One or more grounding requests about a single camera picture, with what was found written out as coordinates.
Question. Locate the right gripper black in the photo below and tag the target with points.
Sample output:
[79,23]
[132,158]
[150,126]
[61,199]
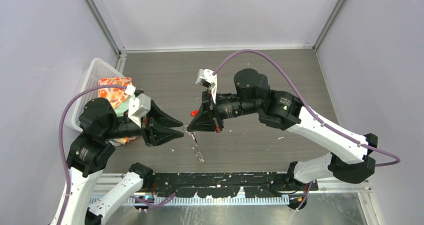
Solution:
[208,115]

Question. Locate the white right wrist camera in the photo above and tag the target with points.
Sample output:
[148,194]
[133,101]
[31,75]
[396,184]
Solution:
[206,78]

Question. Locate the white plastic basket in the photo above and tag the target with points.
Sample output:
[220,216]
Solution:
[97,70]

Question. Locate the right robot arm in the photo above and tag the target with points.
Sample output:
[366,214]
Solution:
[346,159]

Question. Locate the mint green cloth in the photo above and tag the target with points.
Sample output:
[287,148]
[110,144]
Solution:
[123,107]

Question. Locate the silver perforated keyring plate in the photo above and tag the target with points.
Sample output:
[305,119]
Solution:
[194,145]

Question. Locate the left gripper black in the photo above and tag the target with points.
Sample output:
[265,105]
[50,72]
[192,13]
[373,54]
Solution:
[153,133]

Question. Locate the red key tag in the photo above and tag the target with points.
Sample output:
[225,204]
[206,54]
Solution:
[194,113]

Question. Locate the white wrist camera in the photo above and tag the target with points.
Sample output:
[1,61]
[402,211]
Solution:
[138,107]
[206,78]

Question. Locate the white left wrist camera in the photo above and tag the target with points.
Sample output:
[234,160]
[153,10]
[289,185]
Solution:
[138,107]

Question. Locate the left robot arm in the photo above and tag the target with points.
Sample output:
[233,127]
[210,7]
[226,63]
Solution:
[90,152]

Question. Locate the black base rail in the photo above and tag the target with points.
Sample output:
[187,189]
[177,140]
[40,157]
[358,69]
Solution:
[222,184]

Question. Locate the orange floral cloth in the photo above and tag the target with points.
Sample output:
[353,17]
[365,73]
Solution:
[115,96]

